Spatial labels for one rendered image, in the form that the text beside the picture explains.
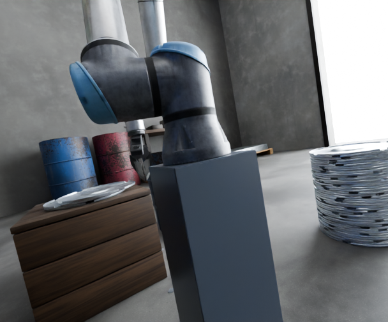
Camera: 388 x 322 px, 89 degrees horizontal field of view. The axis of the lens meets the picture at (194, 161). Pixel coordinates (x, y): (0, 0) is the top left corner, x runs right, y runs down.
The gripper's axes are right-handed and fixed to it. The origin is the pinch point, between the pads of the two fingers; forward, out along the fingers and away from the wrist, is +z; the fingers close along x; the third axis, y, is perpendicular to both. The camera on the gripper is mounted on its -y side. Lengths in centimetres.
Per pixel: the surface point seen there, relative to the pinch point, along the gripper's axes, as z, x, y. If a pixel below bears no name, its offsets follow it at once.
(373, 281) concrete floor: 38, -59, -43
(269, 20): -237, -298, 289
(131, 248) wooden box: 21.8, 9.0, -14.6
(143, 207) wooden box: 8.9, 2.3, -12.5
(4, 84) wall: -140, 170, 243
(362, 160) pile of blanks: 6, -75, -32
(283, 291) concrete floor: 38, -34, -36
